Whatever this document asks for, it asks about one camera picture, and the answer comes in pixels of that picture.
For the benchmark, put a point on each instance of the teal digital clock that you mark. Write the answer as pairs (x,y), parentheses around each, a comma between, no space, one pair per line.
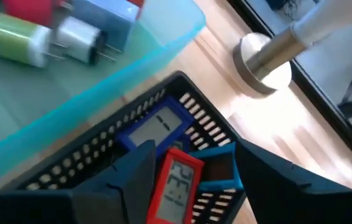
(219,169)

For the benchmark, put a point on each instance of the white bulb table lamp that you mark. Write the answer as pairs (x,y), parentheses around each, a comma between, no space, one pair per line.
(266,59)

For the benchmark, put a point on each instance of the black slotted plastic basket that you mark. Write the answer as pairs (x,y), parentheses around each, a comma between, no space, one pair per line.
(169,82)

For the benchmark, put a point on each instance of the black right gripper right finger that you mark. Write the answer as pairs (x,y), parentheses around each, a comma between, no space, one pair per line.
(303,205)

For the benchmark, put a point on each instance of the red digital clock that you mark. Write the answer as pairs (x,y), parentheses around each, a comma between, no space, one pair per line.
(176,193)

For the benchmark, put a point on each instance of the black aluminium table frame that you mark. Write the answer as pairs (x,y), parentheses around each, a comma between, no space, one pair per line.
(322,104)

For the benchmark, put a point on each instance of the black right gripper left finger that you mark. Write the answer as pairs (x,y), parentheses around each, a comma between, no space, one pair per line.
(70,208)

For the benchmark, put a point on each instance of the red multi-port charger block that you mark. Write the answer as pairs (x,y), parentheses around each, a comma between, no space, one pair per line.
(137,2)

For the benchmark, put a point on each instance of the pink wall charger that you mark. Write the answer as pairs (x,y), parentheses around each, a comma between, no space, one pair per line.
(30,11)

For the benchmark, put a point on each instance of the lavender multi-port charger block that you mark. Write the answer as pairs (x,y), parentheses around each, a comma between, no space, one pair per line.
(107,15)

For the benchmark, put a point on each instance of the green white USB charger cube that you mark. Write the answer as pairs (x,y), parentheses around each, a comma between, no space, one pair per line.
(14,39)

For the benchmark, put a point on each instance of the teal translucent plastic bin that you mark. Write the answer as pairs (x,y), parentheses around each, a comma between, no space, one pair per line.
(23,102)

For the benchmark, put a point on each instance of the blue digital clock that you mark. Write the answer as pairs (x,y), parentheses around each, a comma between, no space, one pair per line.
(157,126)

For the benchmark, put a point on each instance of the white black USB charger cube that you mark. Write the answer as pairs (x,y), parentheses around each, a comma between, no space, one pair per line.
(76,39)

